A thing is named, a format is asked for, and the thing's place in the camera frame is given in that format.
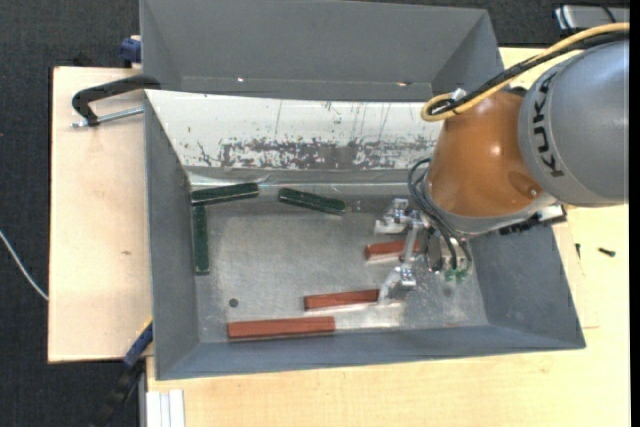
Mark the pale wood flat board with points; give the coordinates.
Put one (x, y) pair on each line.
(95, 215)

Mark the dark green flat block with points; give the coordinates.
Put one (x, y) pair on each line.
(312, 201)
(201, 240)
(225, 193)

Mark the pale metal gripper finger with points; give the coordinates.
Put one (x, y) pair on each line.
(401, 279)
(398, 217)

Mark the red-brown flat block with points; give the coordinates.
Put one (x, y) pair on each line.
(340, 299)
(280, 328)
(385, 249)

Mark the small black screw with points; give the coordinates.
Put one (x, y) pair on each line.
(606, 252)

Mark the grey metal bin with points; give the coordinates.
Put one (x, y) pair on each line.
(310, 40)

